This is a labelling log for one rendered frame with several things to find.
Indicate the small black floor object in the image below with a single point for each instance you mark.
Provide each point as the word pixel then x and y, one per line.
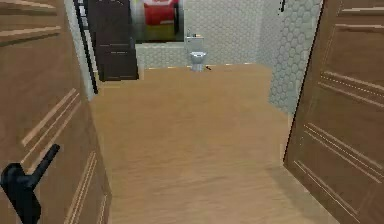
pixel 208 68

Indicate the white toilet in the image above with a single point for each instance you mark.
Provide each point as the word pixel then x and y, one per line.
pixel 196 53

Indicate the dark brown cupboard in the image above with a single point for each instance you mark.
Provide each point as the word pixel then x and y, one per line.
pixel 113 40

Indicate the brown panelled room door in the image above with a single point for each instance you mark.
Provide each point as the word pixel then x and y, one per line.
pixel 40 83
pixel 346 110

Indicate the wall mirror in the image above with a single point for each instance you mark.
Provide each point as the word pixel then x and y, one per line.
pixel 156 20

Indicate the black wall hook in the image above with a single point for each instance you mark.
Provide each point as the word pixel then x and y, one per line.
pixel 283 5

